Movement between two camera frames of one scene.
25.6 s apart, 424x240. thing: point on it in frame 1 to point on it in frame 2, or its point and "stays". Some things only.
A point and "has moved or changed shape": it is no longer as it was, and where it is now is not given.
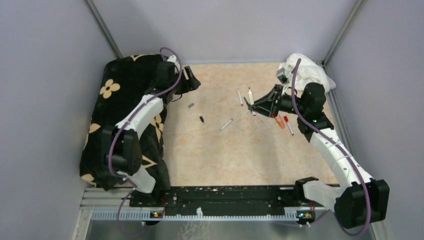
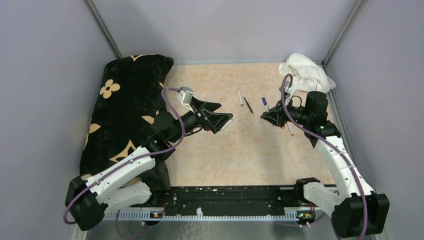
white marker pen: (240, 97) stays
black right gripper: (267, 104) to (276, 115)
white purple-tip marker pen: (251, 101) has moved or changed shape
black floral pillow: (121, 81) stays
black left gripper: (189, 79) to (202, 116)
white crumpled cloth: (308, 71) stays
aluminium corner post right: (359, 4) stays
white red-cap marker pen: (286, 119) stays
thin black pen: (246, 101) stays
